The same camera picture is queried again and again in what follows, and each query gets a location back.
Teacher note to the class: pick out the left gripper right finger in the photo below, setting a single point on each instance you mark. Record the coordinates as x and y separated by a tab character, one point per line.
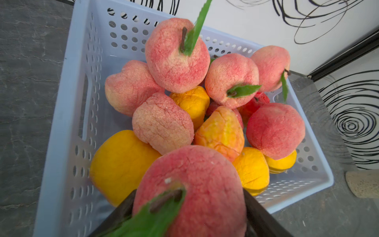
260	223

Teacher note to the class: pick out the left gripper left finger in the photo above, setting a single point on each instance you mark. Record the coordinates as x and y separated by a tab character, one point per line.
113	221

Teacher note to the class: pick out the light blue plastic basket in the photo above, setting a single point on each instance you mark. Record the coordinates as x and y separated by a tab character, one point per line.
103	36

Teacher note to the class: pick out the pink peach with leaf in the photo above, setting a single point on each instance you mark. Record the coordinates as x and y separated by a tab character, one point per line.
177	57

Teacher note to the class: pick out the frosted plastic cup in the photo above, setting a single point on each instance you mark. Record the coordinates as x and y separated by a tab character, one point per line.
363	183

